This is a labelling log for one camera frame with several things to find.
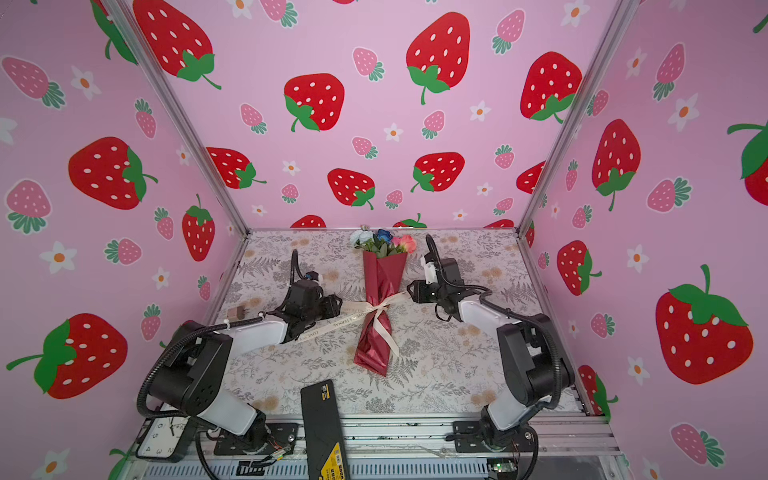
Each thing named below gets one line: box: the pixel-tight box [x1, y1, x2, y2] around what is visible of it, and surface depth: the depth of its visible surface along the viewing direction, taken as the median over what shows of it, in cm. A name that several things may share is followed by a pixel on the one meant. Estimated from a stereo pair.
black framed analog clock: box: [135, 414, 198, 463], surface depth 73 cm
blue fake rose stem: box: [377, 229, 393, 244], surface depth 113 cm
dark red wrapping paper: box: [353, 251, 408, 377], surface depth 92 cm
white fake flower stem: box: [350, 230, 374, 248], surface depth 116 cm
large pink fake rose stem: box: [400, 234, 417, 254], surface depth 114 cm
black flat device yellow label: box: [300, 379, 351, 480], surface depth 75 cm
